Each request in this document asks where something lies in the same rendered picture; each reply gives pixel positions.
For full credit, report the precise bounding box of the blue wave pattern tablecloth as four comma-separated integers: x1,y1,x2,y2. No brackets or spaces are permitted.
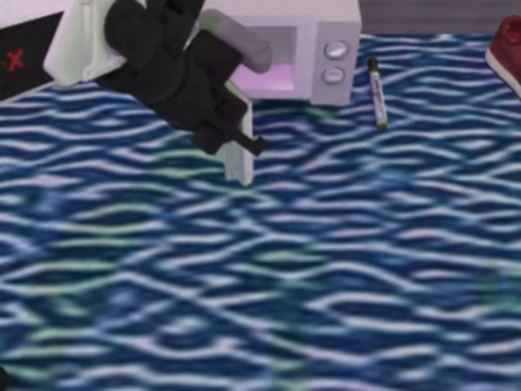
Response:
0,32,521,391

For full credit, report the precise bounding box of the gray microwave body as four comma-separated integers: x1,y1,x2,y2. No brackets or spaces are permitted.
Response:
202,0,363,107

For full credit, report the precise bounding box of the white marker pen, dark cap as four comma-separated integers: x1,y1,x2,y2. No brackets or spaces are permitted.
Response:
366,56,389,131

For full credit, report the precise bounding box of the red sneaker, white sole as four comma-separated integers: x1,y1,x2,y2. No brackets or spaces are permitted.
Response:
484,14,521,100

